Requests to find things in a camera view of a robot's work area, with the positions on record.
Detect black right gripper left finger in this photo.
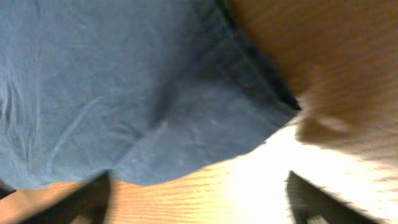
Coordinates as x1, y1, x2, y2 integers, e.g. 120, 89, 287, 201
19, 171, 111, 224

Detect dark blue shorts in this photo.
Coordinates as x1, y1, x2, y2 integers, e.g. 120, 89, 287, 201
1, 0, 300, 189

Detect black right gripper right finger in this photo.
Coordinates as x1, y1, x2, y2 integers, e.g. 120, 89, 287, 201
286, 171, 381, 224

